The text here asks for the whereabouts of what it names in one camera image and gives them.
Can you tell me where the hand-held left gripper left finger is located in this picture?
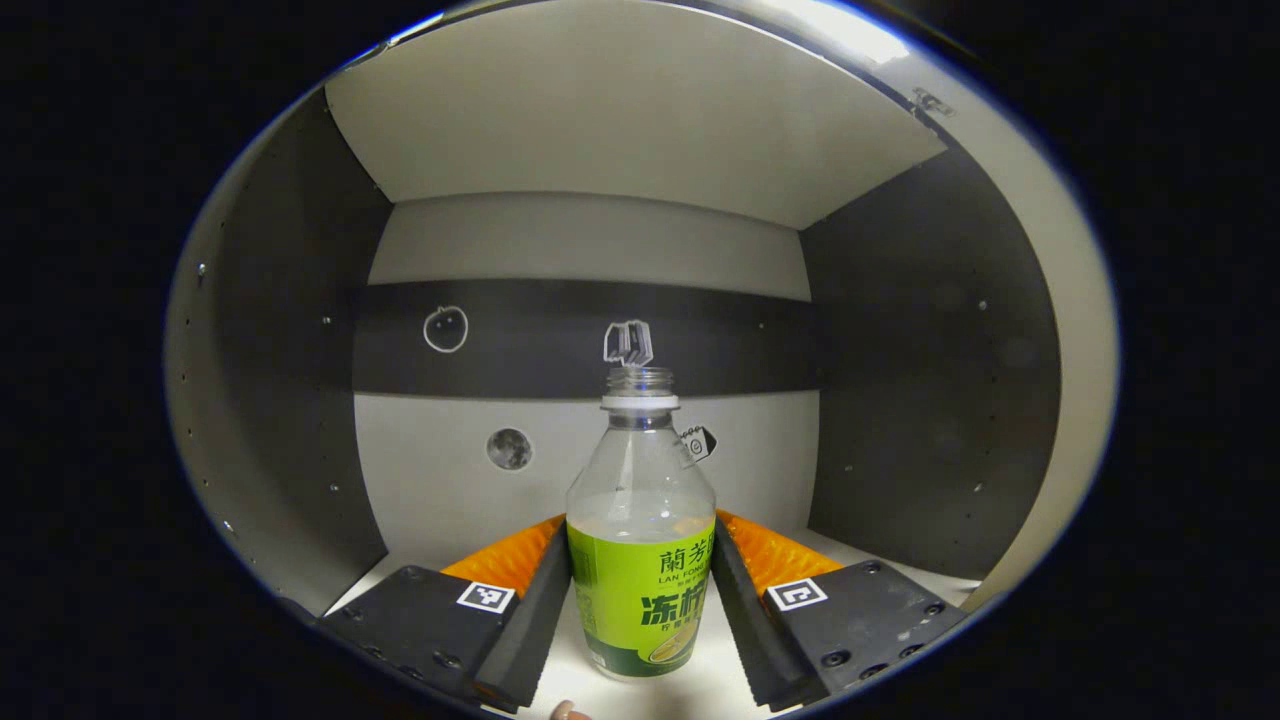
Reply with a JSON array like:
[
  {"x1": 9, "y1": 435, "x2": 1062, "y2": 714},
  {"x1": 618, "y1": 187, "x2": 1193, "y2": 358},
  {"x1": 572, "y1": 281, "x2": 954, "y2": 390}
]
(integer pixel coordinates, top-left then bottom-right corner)
[{"x1": 318, "y1": 515, "x2": 573, "y2": 714}]

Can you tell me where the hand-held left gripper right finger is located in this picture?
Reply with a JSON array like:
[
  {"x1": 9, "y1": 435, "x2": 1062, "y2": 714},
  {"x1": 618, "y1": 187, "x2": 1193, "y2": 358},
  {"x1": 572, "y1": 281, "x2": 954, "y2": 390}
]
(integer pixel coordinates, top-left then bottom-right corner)
[{"x1": 712, "y1": 510, "x2": 969, "y2": 713}]

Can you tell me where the clear bottle with green label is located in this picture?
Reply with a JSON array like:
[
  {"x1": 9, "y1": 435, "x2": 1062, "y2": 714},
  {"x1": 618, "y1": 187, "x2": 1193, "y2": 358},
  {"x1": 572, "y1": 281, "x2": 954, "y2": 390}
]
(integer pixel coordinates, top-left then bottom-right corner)
[{"x1": 566, "y1": 366, "x2": 717, "y2": 683}]

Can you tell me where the white cabinet door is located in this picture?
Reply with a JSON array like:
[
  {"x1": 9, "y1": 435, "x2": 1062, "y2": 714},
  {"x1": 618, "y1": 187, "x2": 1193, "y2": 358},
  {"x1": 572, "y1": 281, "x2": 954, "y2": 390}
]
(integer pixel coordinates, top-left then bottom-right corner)
[{"x1": 900, "y1": 50, "x2": 1121, "y2": 611}]

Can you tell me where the white and grey cabinet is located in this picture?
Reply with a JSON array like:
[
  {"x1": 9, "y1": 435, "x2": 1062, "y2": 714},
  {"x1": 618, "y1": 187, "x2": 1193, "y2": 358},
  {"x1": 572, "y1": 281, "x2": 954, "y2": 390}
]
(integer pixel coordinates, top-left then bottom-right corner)
[{"x1": 163, "y1": 0, "x2": 1121, "y2": 716}]

